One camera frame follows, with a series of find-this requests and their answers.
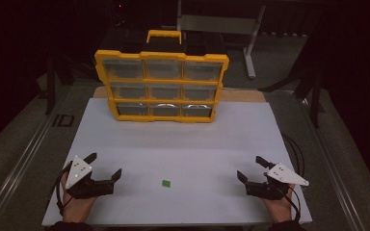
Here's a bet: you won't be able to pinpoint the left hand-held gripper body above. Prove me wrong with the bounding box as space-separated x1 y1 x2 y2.
65 156 115 200

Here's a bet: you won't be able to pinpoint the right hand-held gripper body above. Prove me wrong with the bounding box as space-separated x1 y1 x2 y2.
245 162 310 201

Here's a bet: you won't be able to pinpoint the yellow drawer organizer cabinet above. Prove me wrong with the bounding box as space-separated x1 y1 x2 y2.
93 29 230 124

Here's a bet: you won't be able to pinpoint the clear plastic drawer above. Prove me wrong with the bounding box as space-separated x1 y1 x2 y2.
183 61 224 81

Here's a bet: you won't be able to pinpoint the person's right hand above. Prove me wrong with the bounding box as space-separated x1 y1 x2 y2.
261 187 296 223

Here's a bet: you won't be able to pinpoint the person's left hand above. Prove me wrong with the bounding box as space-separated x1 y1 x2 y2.
60 172 97 223

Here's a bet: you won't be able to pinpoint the black tripod stand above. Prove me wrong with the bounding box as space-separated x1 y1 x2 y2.
258 64 325 129

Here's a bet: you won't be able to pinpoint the black stand leg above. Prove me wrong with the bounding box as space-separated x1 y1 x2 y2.
44 54 58 116

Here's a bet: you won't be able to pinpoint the grey metal stand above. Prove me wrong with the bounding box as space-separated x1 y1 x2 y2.
176 0 267 80

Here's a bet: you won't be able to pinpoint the black cable loop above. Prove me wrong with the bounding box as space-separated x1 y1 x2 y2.
280 133 306 179

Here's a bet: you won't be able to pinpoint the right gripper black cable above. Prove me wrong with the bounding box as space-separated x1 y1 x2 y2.
276 183 303 222

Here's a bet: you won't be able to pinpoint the metal floor rail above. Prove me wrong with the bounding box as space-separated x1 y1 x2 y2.
0 86 75 231
297 92 367 231

